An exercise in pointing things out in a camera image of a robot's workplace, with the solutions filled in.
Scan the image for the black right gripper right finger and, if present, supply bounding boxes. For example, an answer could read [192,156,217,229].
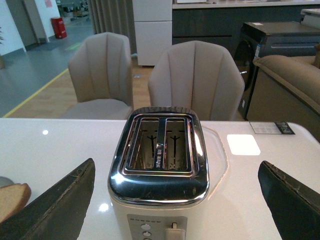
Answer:
[258,161,320,240]

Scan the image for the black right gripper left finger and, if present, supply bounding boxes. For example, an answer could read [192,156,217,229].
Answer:
[0,158,96,240]

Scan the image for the brown bread slice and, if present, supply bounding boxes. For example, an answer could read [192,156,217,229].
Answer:
[0,183,32,223]

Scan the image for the light blue plate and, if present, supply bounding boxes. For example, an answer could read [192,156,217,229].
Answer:
[0,176,14,188]

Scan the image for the black label card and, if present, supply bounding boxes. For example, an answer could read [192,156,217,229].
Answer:
[249,121,295,135]

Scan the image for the white chrome two-slot toaster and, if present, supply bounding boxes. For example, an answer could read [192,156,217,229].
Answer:
[107,107,210,240]

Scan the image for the tan sofa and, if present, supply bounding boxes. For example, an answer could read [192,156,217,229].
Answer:
[246,45,320,140]

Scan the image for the beige chair left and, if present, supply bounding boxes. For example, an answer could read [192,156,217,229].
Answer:
[61,32,134,120]

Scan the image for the beige chair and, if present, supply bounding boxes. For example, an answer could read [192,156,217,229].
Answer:
[61,32,134,120]
[148,40,245,121]

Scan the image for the beige chair right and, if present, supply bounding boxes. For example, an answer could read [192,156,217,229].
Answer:
[148,40,245,121]

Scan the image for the black washing machine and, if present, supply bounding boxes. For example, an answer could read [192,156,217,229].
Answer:
[233,21,320,118]

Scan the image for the dark grey counter cabinet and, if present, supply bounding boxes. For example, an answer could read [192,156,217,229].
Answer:
[172,2,320,55]

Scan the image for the beige curtain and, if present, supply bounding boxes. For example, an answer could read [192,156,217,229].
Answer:
[87,0,137,54]

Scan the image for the white cabinet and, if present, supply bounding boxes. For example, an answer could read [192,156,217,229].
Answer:
[132,0,173,66]

